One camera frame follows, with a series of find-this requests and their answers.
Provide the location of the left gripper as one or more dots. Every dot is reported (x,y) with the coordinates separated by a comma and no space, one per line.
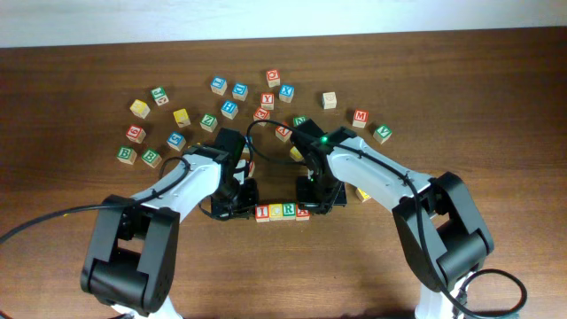
(219,211)

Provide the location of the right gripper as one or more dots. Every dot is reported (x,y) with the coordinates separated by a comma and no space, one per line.
(317,206)

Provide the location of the red letter A block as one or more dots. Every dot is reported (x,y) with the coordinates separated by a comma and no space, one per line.
(302,215)

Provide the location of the red letter I block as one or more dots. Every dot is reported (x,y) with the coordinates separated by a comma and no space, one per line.
(261,213)

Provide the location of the green letter R block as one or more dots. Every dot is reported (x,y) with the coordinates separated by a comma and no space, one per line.
(289,211)

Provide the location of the yellow letter C block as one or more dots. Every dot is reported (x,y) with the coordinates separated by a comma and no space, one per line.
(275,212)

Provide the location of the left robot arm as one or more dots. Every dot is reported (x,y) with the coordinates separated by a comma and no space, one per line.
(130,263)

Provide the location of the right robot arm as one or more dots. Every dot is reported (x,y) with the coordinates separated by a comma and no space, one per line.
(443,236)

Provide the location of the red letter U block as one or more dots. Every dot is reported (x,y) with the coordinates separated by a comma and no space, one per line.
(251,168)

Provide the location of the yellow block near right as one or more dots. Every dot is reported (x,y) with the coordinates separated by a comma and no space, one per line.
(362,195)

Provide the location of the yellow block centre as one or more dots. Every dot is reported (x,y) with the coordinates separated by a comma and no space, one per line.
(295,154)

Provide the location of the blue letter T block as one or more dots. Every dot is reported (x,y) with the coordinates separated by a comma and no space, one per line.
(247,147)

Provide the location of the red letter Y tilted block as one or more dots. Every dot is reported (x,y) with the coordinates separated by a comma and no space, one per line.
(283,132)

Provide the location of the green letter N block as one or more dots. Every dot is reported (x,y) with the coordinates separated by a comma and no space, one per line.
(299,120)

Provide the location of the green letter Z block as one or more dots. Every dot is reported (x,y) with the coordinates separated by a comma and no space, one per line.
(208,122)

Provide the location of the blue number 5 block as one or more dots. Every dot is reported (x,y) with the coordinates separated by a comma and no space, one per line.
(176,141)

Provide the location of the red letter M block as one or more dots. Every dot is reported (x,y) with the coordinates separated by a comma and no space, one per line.
(360,118)

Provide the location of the green letter V block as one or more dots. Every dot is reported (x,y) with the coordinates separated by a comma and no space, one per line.
(382,133)

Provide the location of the red letter E block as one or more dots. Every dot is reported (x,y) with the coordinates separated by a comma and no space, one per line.
(261,114)

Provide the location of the blue letter H block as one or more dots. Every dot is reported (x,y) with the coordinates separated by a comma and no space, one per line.
(229,109)

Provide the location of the green letter B right block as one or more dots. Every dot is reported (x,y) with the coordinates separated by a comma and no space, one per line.
(151,158)

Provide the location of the green letter b block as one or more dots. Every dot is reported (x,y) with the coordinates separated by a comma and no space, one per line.
(151,158)
(126,155)

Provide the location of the plain wooden block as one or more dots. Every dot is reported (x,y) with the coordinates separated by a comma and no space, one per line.
(329,100)

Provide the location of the yellow block upper middle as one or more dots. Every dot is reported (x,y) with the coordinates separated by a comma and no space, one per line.
(182,118)

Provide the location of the blue letter X block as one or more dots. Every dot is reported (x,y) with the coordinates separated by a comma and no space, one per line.
(286,93)

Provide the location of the red letter Y upright block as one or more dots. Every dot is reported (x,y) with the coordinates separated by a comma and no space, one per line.
(267,101)

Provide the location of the blue letter D block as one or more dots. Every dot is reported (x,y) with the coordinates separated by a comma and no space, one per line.
(240,91)

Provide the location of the green letter B left block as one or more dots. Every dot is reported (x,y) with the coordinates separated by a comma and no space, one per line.
(126,155)

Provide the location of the red number 6 block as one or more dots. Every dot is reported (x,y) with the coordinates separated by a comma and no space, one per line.
(136,134)

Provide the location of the red letter C block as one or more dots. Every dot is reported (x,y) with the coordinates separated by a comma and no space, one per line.
(273,78)

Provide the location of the green letter Q block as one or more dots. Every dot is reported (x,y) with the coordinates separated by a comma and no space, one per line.
(159,96)

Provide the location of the yellow block far left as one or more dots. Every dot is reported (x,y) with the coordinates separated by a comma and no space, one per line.
(139,108)

